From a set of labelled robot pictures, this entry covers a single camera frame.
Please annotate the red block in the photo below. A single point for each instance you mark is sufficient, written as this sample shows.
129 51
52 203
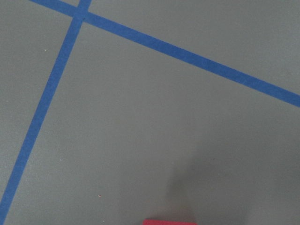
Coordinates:
164 222

